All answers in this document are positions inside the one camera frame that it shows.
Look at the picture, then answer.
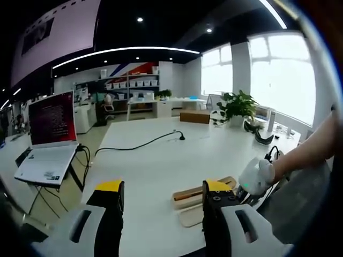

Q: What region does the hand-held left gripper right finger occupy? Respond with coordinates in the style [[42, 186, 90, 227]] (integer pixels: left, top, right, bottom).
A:
[[201, 179, 294, 257]]

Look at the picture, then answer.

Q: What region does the shelf of white bins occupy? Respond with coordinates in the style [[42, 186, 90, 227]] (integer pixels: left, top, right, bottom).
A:
[[98, 66, 161, 94]]

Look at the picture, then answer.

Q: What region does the potted green plant white pot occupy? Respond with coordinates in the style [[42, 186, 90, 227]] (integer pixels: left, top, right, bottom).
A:
[[212, 89, 260, 129]]

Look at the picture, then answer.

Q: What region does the brown cardboard box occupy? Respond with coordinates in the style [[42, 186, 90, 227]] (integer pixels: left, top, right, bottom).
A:
[[179, 110, 212, 125]]

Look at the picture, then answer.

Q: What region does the black desk cable with socket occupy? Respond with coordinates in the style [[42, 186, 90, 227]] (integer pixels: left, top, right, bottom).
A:
[[94, 130, 187, 157]]

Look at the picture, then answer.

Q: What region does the large hanging display screen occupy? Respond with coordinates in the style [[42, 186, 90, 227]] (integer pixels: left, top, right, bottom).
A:
[[10, 0, 102, 87]]

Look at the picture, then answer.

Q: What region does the curved ceiling light strip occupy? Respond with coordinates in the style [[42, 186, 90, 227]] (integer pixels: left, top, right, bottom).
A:
[[51, 47, 202, 70]]

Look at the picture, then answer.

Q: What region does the black laptop power cable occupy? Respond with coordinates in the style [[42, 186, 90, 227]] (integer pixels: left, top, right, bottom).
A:
[[76, 143, 93, 168]]

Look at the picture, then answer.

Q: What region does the small background green plant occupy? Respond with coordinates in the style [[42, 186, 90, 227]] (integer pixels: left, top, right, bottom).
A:
[[154, 89, 173, 100]]

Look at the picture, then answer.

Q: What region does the person's right hand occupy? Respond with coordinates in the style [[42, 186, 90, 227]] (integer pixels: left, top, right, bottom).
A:
[[257, 158, 277, 186]]

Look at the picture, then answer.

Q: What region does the white laptop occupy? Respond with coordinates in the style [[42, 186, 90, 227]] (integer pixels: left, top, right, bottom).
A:
[[14, 90, 80, 187]]

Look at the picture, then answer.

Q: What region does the black folding laptop stand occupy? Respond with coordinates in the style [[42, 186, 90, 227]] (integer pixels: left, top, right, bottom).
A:
[[25, 157, 86, 223]]

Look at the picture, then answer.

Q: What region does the beige cutlery case lid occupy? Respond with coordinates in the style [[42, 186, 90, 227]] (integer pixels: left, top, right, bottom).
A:
[[177, 205, 207, 229]]

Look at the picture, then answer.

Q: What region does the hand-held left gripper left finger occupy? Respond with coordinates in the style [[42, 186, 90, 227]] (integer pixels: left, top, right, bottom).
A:
[[30, 176, 125, 257]]

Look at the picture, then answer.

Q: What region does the black headset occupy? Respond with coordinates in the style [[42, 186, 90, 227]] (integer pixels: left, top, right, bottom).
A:
[[243, 119, 275, 147]]

